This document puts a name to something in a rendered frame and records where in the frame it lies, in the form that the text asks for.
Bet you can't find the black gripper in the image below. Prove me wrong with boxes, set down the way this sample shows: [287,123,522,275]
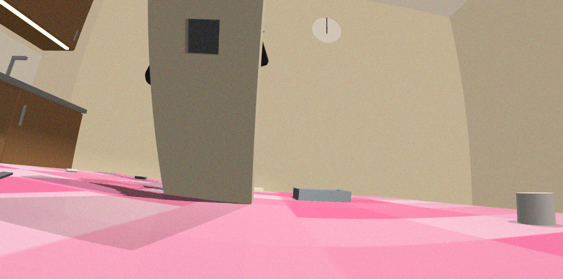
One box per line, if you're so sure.
[261,44,269,67]

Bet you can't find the grey square tray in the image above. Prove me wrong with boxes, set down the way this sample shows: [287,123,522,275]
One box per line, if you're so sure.
[293,187,351,202]

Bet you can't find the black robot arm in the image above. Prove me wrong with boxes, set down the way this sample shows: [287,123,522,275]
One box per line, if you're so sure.
[145,66,150,84]

